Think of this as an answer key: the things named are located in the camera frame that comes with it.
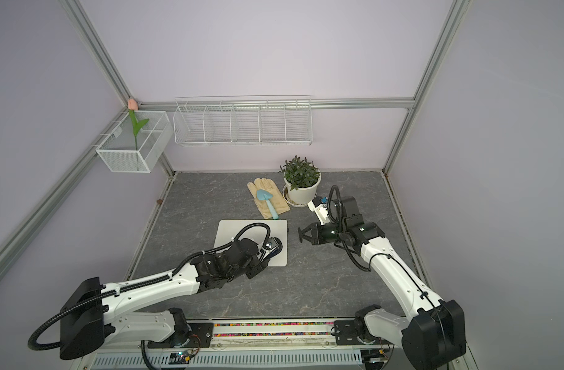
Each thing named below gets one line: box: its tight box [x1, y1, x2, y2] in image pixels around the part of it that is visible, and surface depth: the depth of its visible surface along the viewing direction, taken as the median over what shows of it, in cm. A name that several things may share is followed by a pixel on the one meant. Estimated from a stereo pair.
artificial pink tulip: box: [127, 98, 150, 151], surface depth 92 cm
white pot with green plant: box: [277, 154, 323, 206], surface depth 99 cm
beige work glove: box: [246, 177, 291, 220], surface depth 111 cm
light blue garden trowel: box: [256, 188, 280, 220], surface depth 110 cm
